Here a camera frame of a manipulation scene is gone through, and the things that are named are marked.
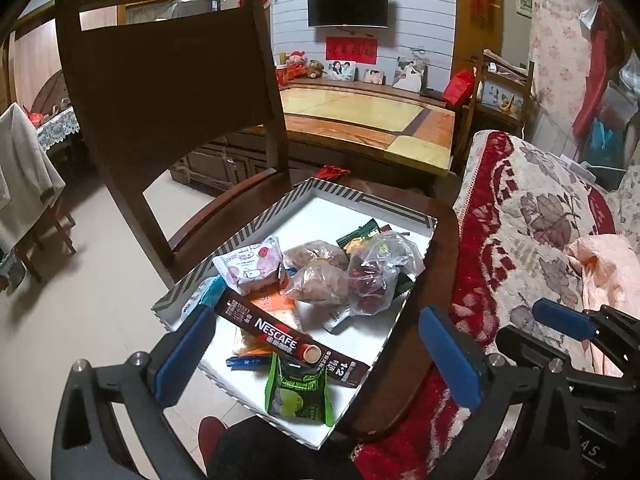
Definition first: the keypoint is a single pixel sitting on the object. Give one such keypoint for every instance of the beige floral fleece blanket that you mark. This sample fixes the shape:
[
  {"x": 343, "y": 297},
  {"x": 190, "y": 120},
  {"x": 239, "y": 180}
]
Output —
[{"x": 525, "y": 240}]

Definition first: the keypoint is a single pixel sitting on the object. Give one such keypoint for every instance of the red white plush doll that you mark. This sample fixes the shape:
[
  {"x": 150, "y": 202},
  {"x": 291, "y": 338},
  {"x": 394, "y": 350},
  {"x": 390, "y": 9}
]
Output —
[{"x": 296, "y": 64}]

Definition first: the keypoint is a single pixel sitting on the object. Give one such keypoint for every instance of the hanging scissors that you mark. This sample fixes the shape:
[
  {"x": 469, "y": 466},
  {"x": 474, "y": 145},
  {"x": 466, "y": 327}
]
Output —
[{"x": 419, "y": 50}]

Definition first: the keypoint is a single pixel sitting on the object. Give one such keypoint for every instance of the lace tablecloth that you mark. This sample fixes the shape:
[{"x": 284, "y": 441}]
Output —
[{"x": 57, "y": 127}]

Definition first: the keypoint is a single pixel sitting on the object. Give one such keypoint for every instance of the orange cracker packet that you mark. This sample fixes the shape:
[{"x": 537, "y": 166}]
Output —
[
  {"x": 247, "y": 342},
  {"x": 272, "y": 307}
]

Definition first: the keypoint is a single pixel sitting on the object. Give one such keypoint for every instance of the person's leg in black pants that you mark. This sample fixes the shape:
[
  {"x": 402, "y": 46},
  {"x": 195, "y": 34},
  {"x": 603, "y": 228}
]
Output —
[{"x": 270, "y": 455}]

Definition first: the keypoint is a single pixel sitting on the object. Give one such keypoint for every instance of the dark wooden chair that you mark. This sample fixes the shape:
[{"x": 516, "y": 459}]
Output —
[{"x": 175, "y": 85}]

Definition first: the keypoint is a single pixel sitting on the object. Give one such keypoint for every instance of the pink white snack packet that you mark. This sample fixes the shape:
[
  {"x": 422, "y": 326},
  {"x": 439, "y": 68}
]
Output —
[{"x": 247, "y": 265}]

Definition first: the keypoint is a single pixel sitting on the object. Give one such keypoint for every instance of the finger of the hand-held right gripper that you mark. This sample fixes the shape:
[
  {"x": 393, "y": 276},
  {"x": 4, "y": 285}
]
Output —
[
  {"x": 560, "y": 317},
  {"x": 530, "y": 342}
]

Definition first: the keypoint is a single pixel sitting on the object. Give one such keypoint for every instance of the small white sachet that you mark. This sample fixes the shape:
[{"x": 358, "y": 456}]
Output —
[{"x": 336, "y": 319}]

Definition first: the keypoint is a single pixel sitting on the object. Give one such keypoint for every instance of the dark green snack packet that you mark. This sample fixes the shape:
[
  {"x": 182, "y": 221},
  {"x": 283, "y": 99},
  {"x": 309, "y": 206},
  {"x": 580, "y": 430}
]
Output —
[{"x": 360, "y": 234}]

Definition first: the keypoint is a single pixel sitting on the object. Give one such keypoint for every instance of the wooden shelf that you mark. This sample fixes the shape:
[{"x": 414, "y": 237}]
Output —
[{"x": 500, "y": 95}]

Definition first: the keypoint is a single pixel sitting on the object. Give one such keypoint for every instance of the small wall picture frame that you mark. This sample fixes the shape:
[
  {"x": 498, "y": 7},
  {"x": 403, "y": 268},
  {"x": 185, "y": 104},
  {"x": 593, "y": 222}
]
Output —
[{"x": 524, "y": 2}]

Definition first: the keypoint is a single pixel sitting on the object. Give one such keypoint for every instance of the clear bag of brown pastry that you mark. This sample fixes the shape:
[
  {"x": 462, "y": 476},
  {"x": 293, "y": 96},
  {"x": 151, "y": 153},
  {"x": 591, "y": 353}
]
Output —
[
  {"x": 315, "y": 254},
  {"x": 315, "y": 285}
]

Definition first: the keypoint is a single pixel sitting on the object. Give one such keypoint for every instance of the blue plastic bag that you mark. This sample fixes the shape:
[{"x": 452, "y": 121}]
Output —
[{"x": 600, "y": 140}]

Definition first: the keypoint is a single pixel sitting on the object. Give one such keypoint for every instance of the brown plush bear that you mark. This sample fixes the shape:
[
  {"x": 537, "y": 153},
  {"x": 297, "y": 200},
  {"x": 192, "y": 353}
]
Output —
[{"x": 315, "y": 68}]

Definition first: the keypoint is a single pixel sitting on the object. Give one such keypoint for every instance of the red gift bag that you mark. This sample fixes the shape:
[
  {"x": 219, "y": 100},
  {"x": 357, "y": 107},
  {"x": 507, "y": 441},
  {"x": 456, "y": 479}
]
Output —
[{"x": 459, "y": 89}]

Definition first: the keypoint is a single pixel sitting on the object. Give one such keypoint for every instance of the wooden chair with garment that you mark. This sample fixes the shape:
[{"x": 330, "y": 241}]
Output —
[{"x": 34, "y": 260}]

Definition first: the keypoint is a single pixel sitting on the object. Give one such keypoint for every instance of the large wedding photo frame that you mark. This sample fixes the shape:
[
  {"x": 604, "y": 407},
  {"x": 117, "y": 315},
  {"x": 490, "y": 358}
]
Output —
[{"x": 410, "y": 73}]

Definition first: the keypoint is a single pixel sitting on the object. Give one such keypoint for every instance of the white power strip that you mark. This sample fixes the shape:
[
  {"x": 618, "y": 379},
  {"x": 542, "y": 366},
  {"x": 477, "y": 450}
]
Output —
[{"x": 582, "y": 170}]

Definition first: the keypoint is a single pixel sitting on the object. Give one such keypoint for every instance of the light blue snack packet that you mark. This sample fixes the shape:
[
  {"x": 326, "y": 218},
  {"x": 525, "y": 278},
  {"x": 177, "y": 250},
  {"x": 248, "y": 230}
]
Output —
[{"x": 205, "y": 295}]

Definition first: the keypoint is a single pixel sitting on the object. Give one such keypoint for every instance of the striped cardboard box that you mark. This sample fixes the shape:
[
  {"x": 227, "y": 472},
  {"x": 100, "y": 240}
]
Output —
[{"x": 350, "y": 210}]

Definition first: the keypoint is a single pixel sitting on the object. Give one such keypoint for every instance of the wall television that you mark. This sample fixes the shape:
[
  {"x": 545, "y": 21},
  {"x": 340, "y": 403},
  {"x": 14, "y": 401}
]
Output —
[{"x": 347, "y": 5}]

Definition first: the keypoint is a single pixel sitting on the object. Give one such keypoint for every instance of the grey refrigerator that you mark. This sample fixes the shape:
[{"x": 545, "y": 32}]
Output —
[{"x": 200, "y": 6}]

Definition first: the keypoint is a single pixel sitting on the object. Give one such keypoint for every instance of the brown coffee stick sachet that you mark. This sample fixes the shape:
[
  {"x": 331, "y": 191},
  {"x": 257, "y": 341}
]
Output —
[{"x": 280, "y": 335}]

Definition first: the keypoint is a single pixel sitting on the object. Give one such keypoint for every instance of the red tassel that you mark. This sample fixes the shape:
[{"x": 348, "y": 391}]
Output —
[{"x": 332, "y": 172}]

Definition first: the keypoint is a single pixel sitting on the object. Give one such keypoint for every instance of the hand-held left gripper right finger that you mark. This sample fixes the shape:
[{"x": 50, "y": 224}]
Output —
[{"x": 450, "y": 355}]

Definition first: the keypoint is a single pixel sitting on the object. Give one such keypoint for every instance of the green black snack packet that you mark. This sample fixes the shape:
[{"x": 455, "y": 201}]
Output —
[{"x": 295, "y": 390}]

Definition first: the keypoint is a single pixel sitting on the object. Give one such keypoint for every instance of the clear bag of red dates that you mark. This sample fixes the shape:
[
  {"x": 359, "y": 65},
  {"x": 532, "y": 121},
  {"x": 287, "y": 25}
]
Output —
[{"x": 370, "y": 285}]

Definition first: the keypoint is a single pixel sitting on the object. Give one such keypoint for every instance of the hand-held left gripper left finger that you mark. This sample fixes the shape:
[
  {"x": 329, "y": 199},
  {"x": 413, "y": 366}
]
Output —
[{"x": 185, "y": 355}]

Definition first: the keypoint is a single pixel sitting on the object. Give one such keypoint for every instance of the small photo frame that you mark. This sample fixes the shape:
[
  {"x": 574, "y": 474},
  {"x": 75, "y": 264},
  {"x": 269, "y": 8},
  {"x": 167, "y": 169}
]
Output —
[
  {"x": 341, "y": 71},
  {"x": 374, "y": 76}
]

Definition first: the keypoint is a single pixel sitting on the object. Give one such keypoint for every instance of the red hanging garment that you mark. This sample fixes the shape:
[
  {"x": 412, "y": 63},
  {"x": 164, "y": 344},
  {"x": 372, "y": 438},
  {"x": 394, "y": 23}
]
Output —
[{"x": 597, "y": 75}]

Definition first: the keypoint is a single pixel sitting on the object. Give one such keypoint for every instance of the blue candy wrapper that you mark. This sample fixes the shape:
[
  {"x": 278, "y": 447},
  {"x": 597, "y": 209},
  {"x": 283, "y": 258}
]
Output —
[{"x": 245, "y": 362}]

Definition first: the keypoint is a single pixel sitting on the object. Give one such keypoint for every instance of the white garment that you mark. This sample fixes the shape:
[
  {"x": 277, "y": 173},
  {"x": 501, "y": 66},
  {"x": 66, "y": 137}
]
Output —
[{"x": 25, "y": 175}]

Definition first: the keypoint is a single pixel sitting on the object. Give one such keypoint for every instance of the red slipper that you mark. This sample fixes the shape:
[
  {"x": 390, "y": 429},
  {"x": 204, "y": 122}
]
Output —
[{"x": 212, "y": 432}]

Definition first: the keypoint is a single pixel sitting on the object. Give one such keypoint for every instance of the red paper wall banner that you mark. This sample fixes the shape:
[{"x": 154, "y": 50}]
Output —
[{"x": 350, "y": 50}]

